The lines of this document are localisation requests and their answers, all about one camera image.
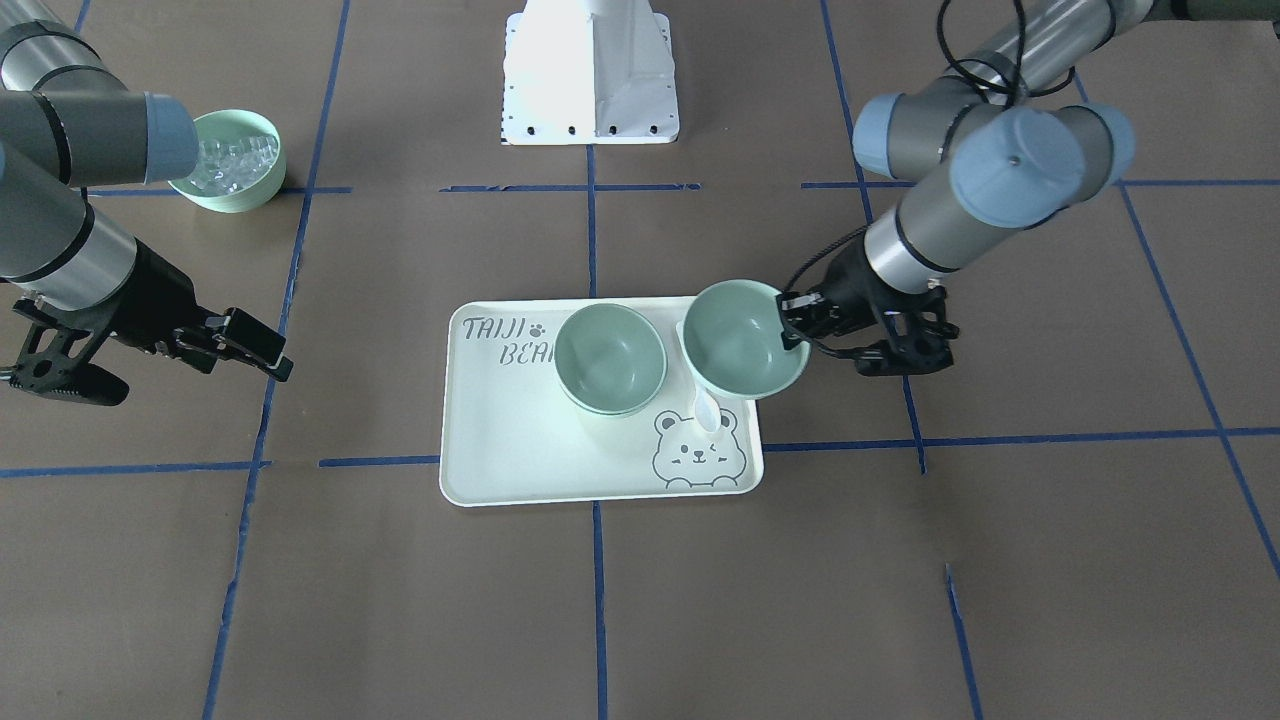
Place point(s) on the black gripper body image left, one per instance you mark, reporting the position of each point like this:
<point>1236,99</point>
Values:
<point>158,299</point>

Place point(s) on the green bowl with clear pieces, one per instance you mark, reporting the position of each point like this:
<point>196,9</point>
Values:
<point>240,165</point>

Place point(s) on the green bowl on tray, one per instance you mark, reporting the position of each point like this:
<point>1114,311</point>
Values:
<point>609,411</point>

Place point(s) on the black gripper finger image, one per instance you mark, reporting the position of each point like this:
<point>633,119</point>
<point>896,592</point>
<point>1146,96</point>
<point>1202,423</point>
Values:
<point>799,314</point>
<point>203,353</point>
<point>245,328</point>

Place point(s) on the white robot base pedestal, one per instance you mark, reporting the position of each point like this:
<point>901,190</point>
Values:
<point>588,73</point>

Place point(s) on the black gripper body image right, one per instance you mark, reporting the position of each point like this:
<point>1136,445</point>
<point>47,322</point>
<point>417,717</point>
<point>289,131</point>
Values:
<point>851,286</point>

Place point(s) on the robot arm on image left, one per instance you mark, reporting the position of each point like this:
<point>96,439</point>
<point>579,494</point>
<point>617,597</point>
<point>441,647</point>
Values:
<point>68,125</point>

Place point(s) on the pale green bear tray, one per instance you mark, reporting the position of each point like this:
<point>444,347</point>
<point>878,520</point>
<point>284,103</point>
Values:
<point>510,434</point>

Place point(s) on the white plastic spoon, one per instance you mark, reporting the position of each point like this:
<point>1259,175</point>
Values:
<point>705,407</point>

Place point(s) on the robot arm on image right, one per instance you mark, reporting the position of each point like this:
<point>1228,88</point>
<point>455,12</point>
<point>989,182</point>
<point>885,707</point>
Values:
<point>903,136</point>

